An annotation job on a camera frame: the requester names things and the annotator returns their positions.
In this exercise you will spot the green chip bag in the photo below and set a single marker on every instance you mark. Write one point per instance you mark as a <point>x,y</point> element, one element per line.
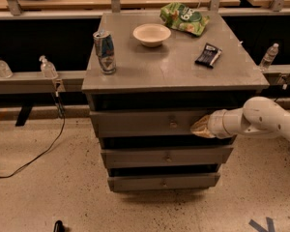
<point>180,17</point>

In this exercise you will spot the grey wooden drawer cabinet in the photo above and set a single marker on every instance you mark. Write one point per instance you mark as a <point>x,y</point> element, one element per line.
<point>166,77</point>

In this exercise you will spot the grey metal shelf rail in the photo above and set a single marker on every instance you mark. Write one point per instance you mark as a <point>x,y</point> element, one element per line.
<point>35,83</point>

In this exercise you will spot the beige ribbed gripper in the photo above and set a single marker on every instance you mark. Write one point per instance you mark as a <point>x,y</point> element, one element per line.
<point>216,124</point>

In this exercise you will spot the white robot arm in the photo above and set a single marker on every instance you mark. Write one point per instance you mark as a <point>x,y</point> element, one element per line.
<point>259,117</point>

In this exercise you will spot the clear water bottle right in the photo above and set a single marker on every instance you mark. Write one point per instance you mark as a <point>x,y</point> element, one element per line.
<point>269,57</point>

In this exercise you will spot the grey bottom drawer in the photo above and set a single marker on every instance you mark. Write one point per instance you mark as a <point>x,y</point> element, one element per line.
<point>157,182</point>

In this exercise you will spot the grey drawer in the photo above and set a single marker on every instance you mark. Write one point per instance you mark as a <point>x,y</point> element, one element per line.
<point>145,122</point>
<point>157,182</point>
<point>165,156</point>

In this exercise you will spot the black snack packet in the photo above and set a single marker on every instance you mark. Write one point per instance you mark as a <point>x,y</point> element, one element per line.
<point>208,56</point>

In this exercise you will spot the grey middle drawer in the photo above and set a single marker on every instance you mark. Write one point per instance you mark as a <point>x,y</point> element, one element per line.
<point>165,156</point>

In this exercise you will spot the crushed blue silver can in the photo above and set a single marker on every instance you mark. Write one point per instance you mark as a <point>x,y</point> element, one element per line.
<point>104,47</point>

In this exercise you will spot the grey top drawer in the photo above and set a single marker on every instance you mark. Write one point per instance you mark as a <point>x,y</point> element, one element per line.
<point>145,122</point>

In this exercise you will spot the clear bottle with pump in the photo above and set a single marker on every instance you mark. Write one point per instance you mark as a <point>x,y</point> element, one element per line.
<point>48,69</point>

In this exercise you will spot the black object bottom edge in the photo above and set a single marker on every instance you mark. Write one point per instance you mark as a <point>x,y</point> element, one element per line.
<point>58,226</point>

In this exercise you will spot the white ceramic bowl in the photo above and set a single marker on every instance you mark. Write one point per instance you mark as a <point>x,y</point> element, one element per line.
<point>151,35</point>

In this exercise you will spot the clear bottle far left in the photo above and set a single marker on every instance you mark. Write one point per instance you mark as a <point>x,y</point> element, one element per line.
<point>5,71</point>

